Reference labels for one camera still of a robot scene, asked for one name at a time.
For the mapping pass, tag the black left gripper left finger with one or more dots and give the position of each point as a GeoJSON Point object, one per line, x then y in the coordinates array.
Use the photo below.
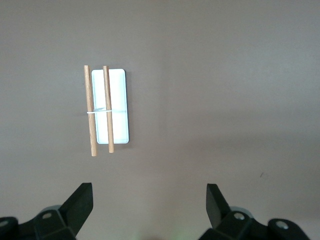
{"type": "Point", "coordinates": [67, 217]}

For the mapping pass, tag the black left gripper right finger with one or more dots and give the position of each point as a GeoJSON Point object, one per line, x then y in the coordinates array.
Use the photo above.
{"type": "Point", "coordinates": [225, 220]}

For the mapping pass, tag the wooden towel rack rod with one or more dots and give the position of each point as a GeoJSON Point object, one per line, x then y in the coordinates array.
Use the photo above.
{"type": "Point", "coordinates": [107, 95]}
{"type": "Point", "coordinates": [89, 95]}

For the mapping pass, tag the brown table cover sheet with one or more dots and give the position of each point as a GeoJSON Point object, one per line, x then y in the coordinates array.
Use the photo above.
{"type": "Point", "coordinates": [200, 75]}

